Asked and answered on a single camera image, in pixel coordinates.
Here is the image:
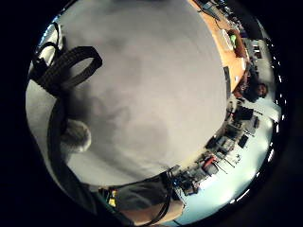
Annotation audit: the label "yellow green connector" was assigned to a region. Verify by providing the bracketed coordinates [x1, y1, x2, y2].
[106, 188, 119, 208]

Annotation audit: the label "white keyboard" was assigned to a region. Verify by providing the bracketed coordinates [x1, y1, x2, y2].
[221, 28, 234, 51]

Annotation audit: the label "wooden desk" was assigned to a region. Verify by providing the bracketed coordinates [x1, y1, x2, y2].
[188, 0, 251, 93]

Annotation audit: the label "red tool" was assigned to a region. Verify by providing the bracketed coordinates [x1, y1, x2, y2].
[202, 156, 218, 169]

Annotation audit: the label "green object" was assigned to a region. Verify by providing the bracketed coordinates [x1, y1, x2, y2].
[229, 33, 238, 49]

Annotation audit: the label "cluttered equipment bench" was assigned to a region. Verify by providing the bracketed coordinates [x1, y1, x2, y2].
[172, 103, 263, 197]

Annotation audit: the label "black monitor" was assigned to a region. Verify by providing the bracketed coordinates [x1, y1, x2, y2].
[234, 105, 255, 122]

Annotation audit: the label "black glove cables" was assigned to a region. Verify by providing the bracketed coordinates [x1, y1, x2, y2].
[138, 166, 178, 227]

